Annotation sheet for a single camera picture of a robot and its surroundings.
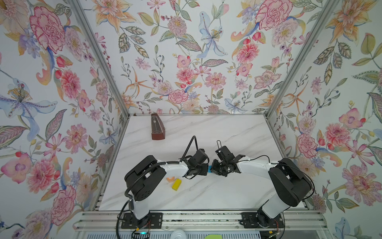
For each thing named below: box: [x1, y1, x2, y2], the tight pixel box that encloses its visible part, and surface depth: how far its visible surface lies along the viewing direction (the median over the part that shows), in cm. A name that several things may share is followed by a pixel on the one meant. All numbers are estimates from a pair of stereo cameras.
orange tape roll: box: [166, 176, 176, 183], surface depth 89 cm
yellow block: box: [171, 178, 182, 192], surface depth 87 cm
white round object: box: [170, 229, 188, 239], surface depth 67 cm
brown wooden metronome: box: [150, 113, 166, 140], surface depth 103 cm
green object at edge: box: [203, 233, 223, 239], surface depth 72 cm
